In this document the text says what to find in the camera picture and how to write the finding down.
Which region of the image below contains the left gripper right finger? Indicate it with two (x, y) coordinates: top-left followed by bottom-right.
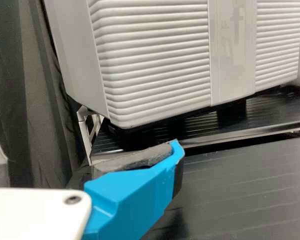
(83, 139), (186, 240)

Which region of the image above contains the black platform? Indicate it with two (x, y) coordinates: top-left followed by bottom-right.
(89, 84), (300, 156)
(64, 136), (300, 240)

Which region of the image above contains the white incubator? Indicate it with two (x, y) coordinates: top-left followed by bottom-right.
(41, 0), (248, 152)

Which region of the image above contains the incubator door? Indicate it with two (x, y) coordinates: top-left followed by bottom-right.
(86, 0), (300, 130)

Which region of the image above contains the white metal bracket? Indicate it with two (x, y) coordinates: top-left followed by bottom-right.
(75, 104), (106, 166)

